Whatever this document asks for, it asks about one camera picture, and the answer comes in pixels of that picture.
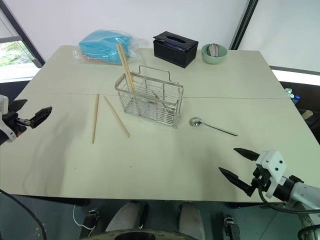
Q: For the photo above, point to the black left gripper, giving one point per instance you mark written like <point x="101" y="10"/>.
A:
<point x="13" y="121"/>

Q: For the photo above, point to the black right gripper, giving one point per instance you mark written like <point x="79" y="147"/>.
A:
<point x="261" y="178"/>

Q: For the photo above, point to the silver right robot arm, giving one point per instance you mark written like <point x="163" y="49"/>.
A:
<point x="300" y="192"/>

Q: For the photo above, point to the small black floor box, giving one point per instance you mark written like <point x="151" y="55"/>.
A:
<point x="231" y="226"/>
<point x="93" y="213"/>

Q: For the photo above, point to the silver metal spoon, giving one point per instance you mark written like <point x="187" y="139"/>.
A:
<point x="196" y="122"/>

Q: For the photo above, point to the wooden chopstick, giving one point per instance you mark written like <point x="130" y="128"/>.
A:
<point x="127" y="65"/>
<point x="95" y="118"/>
<point x="116" y="116"/>

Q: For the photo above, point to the grey rounded robot leg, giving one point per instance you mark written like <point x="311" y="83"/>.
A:
<point x="191" y="220"/>
<point x="126" y="216"/>

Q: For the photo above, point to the blue green small bottle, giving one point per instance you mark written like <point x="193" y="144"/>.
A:
<point x="291" y="93"/>

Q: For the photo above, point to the teal folded cloth pack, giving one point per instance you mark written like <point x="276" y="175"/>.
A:
<point x="105" y="47"/>

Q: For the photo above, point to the pale green bowl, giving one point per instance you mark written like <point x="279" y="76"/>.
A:
<point x="215" y="59"/>

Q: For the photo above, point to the small silver metal cup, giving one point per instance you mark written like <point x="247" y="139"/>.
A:
<point x="213" y="49"/>

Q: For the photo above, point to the black tissue box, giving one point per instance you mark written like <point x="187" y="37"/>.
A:
<point x="175" y="53"/>

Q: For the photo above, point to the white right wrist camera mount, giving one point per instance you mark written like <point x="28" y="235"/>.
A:
<point x="271" y="161"/>

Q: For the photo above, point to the black slanted window frame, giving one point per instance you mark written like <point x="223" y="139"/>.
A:
<point x="22" y="32"/>

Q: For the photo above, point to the black wall pillar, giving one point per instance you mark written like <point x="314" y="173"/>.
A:
<point x="243" y="22"/>

